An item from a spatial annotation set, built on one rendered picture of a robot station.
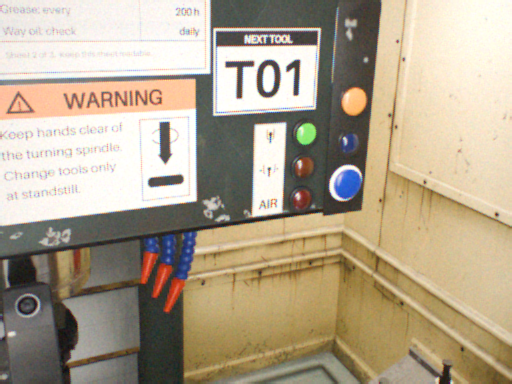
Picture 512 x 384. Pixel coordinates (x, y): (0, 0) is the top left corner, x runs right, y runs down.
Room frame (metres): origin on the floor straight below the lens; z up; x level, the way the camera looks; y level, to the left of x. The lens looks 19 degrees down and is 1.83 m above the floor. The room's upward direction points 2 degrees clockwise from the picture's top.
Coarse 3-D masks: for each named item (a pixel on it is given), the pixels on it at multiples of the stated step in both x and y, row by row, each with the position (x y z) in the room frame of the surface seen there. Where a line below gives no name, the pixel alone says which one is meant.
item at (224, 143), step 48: (240, 0) 0.49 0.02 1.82; (288, 0) 0.51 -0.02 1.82; (336, 0) 0.53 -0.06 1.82; (240, 144) 0.49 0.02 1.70; (288, 144) 0.51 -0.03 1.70; (240, 192) 0.49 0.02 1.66; (288, 192) 0.51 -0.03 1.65; (0, 240) 0.41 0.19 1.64; (48, 240) 0.42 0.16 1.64; (96, 240) 0.44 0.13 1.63
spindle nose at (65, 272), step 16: (32, 256) 0.53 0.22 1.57; (48, 256) 0.54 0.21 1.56; (64, 256) 0.56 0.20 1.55; (80, 256) 0.58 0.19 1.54; (0, 272) 0.52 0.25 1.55; (16, 272) 0.53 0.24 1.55; (32, 272) 0.53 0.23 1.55; (48, 272) 0.54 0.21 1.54; (64, 272) 0.56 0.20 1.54; (80, 272) 0.58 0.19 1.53; (0, 288) 0.52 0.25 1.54; (64, 288) 0.56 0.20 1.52; (80, 288) 0.58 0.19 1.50; (0, 304) 0.52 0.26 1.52
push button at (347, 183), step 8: (336, 176) 0.53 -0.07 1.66; (344, 176) 0.53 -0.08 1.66; (352, 176) 0.53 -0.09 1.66; (336, 184) 0.53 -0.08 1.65; (344, 184) 0.53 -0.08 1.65; (352, 184) 0.53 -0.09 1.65; (360, 184) 0.54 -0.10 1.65; (336, 192) 0.53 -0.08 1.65; (344, 192) 0.53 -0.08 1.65; (352, 192) 0.53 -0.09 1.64
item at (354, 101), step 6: (354, 90) 0.53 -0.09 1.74; (360, 90) 0.54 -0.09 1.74; (348, 96) 0.53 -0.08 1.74; (354, 96) 0.53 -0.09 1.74; (360, 96) 0.53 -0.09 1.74; (342, 102) 0.53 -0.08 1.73; (348, 102) 0.53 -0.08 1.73; (354, 102) 0.53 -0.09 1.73; (360, 102) 0.53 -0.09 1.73; (348, 108) 0.53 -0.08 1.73; (354, 108) 0.53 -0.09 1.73; (360, 108) 0.53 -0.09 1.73; (348, 114) 0.53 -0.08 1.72; (354, 114) 0.53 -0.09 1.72
